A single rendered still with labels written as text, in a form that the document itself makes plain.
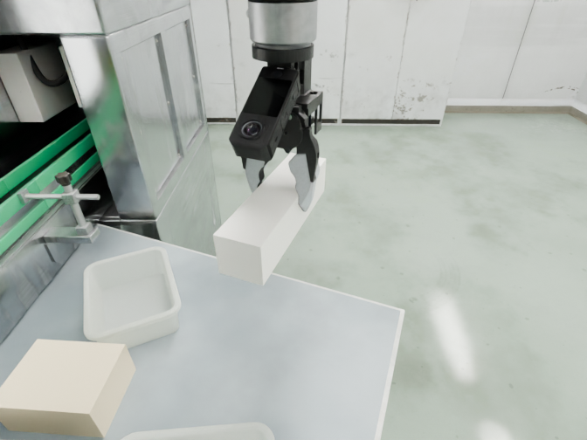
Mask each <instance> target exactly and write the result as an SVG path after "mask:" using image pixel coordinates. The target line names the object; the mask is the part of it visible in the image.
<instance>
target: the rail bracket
mask: <svg viewBox="0 0 587 440"><path fill-rule="evenodd" d="M54 177H55V180H56V182H57V183H60V184H61V186H62V187H63V189H64V192H63V193H62V194H30V193H29V191H28V189H21V190H20V191H19V192H18V193H17V196H18V198H19V200H20V202H21V203H28V202H29V201H30V200H31V199H63V201H64V204H70V205H71V207H72V210H73V214H74V215H75V217H76V220H77V222H78V225H77V227H51V229H50V230H49V231H48V232H47V233H46V234H45V235H44V239H45V241H46V244H45V246H46V248H47V250H48V251H49V253H50V255H51V257H52V260H53V262H55V263H56V262H57V261H58V259H59V258H60V257H61V256H62V254H63V253H64V252H65V251H66V248H65V245H64V244H92V243H93V242H94V241H95V239H96V238H97V237H98V236H99V234H100V231H99V228H98V227H93V226H92V224H91V222H86V220H85V218H84V216H83V213H82V211H81V208H80V206H79V201H80V200H99V199H100V195H95V194H80V193H79V191H78V190H77V189H73V188H72V185H71V180H72V176H71V174H70V173H67V172H66V171H65V172H60V173H58V174H57V175H55V176H54Z"/></svg>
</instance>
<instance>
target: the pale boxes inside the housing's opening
mask: <svg viewBox="0 0 587 440"><path fill-rule="evenodd" d="M26 45H27V47H28V50H21V49H20V47H19V45H17V46H13V47H11V48H8V49H4V50H1V51H0V77H1V80H2V81H3V84H4V87H5V89H6V91H7V93H8V95H9V97H10V100H11V103H12V105H13V106H14V108H15V111H16V113H17V116H18V118H19V120H20V121H21V122H45V121H47V120H49V119H50V118H51V117H53V116H55V115H56V114H58V113H60V112H62V111H63V110H65V109H67V108H68V107H69V106H71V105H73V104H74V103H76V100H77V102H78V105H79V107H82V105H81V102H80V99H79V95H78V92H77V89H76V86H75V84H74V81H73V76H72V74H71V71H70V68H69V65H68V63H67V60H66V55H65V53H64V50H63V47H62V45H61V46H59V49H58V47H57V44H56V42H55V41H31V42H29V43H26ZM59 52H60V54H61V57H62V59H63V62H64V65H65V67H66V70H65V68H64V65H63V62H62V59H61V57H60V54H59ZM31 55H32V57H33V59H34V61H35V63H36V65H37V66H38V69H39V70H40V71H41V72H42V74H43V75H44V76H45V77H46V78H47V79H49V80H55V79H58V78H59V77H60V76H62V75H63V74H64V72H65V71H67V74H68V77H69V80H70V82H71V85H72V87H71V85H70V82H69V80H67V81H66V82H65V83H64V84H62V85H60V86H47V85H45V84H43V83H42V82H41V81H40V80H39V79H38V78H37V77H36V75H35V74H34V72H33V70H32V67H31V58H30V56H31ZM72 88H73V90H72ZM73 93H74V95H75V98H76V100H75V98H74V95H73Z"/></svg>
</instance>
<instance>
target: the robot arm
mask: <svg viewBox="0 0 587 440"><path fill-rule="evenodd" d="M317 11H318V0H248V10H247V11H246V16H247V17H248V18H249V30H250V40H251V41H252V42H253V43H252V57H253V58H254V59H256V60H259V61H263V62H267V66H263V67H262V69H261V71H260V73H259V76H258V77H257V79H256V81H255V83H254V86H253V88H252V90H251V92H250V94H249V96H248V98H247V100H246V103H245V105H244V107H243V109H242V111H241V113H240V115H239V117H238V120H237V122H236V124H235V126H234V128H233V129H232V131H231V134H230V137H229V141H230V143H231V146H232V148H233V150H234V152H235V155H236V156H239V157H241V160H242V164H243V169H244V170H245V175H246V179H247V181H248V183H249V186H250V189H251V191H252V193H253V192H254V191H255V190H256V189H257V187H258V186H259V185H260V184H261V183H262V181H263V180H264V178H265V174H264V169H265V168H266V165H267V163H268V162H269V161H271V160H272V158H273V156H274V153H275V151H276V148H283V149H284V150H285V152H286V153H288V154H289V153H290V152H291V151H292V149H293V148H296V155H295V156H294V157H293V158H292V159H291V160H290V161H289V163H288V166H289V168H290V171H291V173H292V174H293V176H294V177H295V181H296V184H295V189H296V191H297V193H298V196H299V200H298V204H299V206H300V207H301V209H302V210H303V211H304V212H306V211H307V209H308V208H309V206H310V204H311V202H312V201H313V198H314V190H315V184H316V180H317V178H318V175H319V173H320V165H319V162H318V161H319V156H320V149H319V143H318V141H317V139H316V138H315V137H314V136H313V132H312V127H311V125H312V124H313V123H314V134H318V132H319V131H320V130H321V118H322V100H323V91H315V90H312V89H311V74H312V58H313V57H314V44H313V42H314V41H315V40H316V34H317ZM314 94H316V95H314ZM318 106H320V112H319V122H318V123H317V118H318ZM313 112H314V116H312V113H313Z"/></svg>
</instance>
